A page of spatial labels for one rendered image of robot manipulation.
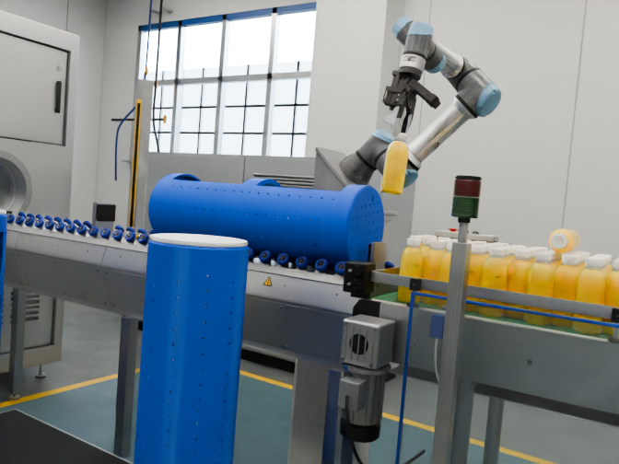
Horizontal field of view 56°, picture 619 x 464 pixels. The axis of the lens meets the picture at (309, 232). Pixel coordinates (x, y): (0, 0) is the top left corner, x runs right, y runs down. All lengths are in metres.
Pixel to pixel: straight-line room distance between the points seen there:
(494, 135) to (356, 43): 1.32
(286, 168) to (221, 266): 2.39
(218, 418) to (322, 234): 0.64
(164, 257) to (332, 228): 0.55
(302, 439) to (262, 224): 1.01
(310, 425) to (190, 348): 1.03
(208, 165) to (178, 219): 2.16
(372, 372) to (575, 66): 3.44
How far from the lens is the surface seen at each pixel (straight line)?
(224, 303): 1.62
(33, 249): 2.93
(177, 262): 1.59
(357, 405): 1.59
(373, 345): 1.57
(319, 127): 4.99
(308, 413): 2.53
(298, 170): 3.88
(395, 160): 1.78
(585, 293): 1.60
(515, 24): 4.84
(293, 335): 2.01
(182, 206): 2.23
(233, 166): 4.22
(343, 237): 1.83
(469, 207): 1.43
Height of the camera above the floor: 1.17
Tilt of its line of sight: 3 degrees down
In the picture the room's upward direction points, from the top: 5 degrees clockwise
